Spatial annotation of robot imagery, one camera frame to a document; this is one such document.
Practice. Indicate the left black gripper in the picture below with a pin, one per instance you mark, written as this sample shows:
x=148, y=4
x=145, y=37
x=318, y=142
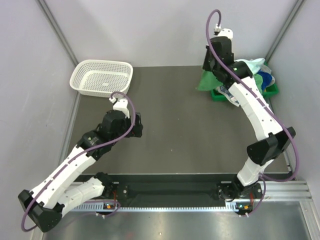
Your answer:
x=137, y=131

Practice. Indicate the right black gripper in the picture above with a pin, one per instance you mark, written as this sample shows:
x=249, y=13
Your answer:
x=205, y=65

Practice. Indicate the green microfiber towel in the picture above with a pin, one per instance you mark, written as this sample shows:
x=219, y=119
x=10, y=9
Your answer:
x=208, y=82

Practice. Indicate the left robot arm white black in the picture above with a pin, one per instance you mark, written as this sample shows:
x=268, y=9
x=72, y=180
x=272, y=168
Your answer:
x=47, y=203

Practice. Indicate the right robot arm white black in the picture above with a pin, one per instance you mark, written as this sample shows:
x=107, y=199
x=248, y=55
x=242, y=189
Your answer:
x=238, y=79

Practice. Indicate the light mint towel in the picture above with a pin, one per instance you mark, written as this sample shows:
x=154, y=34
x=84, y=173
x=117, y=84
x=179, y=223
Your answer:
x=253, y=64

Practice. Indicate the blue white patterned towel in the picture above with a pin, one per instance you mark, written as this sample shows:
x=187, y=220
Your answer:
x=225, y=92

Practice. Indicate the white perforated plastic basket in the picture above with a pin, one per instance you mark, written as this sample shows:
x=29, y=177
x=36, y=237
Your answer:
x=100, y=78

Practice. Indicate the green plastic bin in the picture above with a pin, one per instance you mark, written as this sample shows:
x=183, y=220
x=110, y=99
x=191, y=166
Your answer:
x=267, y=93

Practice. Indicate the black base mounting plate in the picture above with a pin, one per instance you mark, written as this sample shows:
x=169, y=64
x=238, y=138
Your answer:
x=189, y=193

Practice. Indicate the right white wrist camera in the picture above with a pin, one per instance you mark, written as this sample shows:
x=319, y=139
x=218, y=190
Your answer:
x=223, y=32

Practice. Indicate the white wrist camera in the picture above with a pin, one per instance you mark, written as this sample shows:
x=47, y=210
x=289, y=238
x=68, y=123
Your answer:
x=120, y=104
x=223, y=32

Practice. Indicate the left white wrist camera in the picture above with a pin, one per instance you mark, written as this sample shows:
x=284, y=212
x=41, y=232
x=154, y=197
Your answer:
x=120, y=104

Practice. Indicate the white slotted cable duct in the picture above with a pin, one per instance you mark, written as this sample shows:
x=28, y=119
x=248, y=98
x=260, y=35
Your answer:
x=102, y=207

